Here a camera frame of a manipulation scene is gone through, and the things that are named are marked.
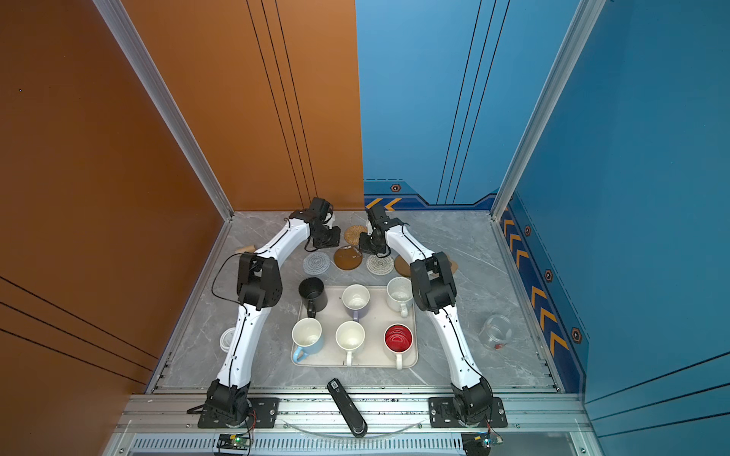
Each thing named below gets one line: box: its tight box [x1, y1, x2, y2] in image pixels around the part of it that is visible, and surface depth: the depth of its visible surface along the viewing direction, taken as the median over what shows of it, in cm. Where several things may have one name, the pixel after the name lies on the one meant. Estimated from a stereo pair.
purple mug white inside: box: [341, 283, 371, 323], surface depth 90 cm
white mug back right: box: [385, 276, 414, 319], surface depth 90 cm
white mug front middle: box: [334, 320, 366, 367], surface depth 81 cm
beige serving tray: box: [290, 285, 419, 369], surface depth 86 cm
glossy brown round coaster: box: [333, 245, 364, 271], surface depth 107 cm
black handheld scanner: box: [326, 378, 368, 438], surface depth 75 cm
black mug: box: [298, 276, 328, 319], surface depth 90 cm
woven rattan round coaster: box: [344, 225, 368, 247], surface depth 118 cm
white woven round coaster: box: [365, 253, 395, 276], surface depth 104 cm
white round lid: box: [219, 326, 236, 353], surface depth 81 cm
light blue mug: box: [290, 317, 325, 362], surface depth 81 cm
